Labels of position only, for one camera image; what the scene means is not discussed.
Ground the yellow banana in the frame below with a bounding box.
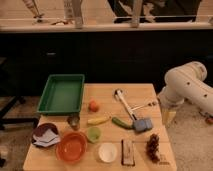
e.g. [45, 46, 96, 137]
[87, 116, 111, 126]

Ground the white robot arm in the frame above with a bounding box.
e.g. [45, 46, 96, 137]
[157, 61, 213, 125]

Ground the small green cup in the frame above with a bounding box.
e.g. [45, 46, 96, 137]
[87, 127, 101, 143]

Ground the metal cup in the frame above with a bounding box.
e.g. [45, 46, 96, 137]
[68, 116, 80, 130]

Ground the blue sponge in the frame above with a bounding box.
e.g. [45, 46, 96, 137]
[133, 118, 153, 132]

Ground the purple grape bunch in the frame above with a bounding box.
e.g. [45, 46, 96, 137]
[146, 134, 160, 163]

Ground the brown chocolate bar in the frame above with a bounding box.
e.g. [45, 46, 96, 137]
[121, 139, 135, 166]

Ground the green cucumber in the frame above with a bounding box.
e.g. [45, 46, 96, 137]
[112, 117, 133, 130]

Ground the white bowl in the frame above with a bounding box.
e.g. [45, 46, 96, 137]
[98, 143, 117, 163]

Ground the orange fruit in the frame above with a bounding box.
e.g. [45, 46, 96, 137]
[88, 100, 100, 112]

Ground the orange bowl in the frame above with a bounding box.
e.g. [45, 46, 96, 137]
[56, 131, 87, 164]

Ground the green plastic tray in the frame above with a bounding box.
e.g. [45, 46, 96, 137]
[37, 74, 85, 116]

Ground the white grey cloth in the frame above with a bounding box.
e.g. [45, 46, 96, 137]
[33, 129, 60, 147]

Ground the dark maroon plate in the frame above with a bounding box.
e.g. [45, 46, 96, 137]
[32, 123, 58, 141]

